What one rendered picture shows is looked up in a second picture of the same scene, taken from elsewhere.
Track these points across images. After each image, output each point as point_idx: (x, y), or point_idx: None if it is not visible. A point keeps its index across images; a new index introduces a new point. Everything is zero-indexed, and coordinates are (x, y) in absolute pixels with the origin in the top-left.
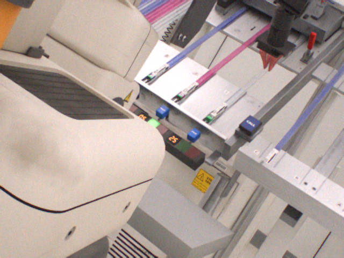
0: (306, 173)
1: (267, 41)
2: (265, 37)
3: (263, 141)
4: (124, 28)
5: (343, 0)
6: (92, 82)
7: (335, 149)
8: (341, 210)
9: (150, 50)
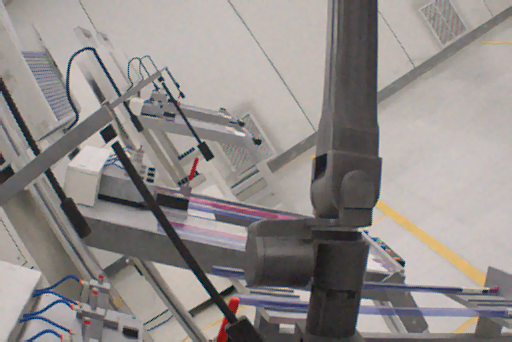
0: (489, 305)
1: (353, 332)
2: (339, 338)
3: (510, 320)
4: None
5: (18, 275)
6: None
7: (385, 335)
8: (482, 295)
9: None
